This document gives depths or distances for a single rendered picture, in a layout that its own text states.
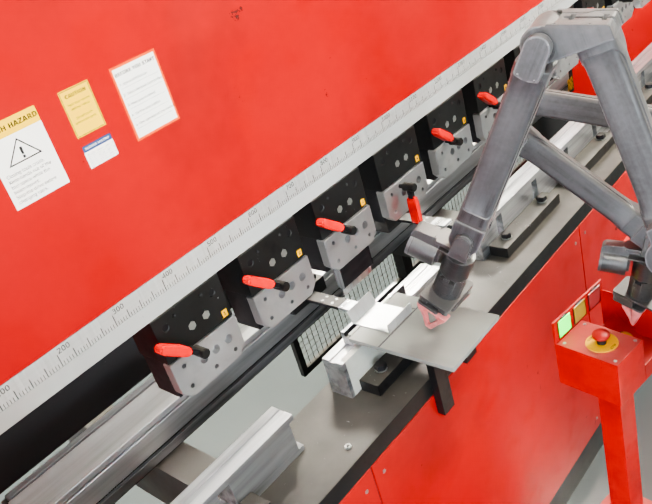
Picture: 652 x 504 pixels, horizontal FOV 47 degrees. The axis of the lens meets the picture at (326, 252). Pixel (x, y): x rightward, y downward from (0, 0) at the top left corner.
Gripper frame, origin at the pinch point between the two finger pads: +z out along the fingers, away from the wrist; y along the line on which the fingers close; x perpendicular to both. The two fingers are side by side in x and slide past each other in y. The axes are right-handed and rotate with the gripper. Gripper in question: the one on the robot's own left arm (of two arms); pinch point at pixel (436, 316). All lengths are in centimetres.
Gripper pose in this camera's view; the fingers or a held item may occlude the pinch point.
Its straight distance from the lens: 155.4
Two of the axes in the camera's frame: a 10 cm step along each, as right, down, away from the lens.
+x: 7.8, 5.3, -3.4
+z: -1.2, 6.6, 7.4
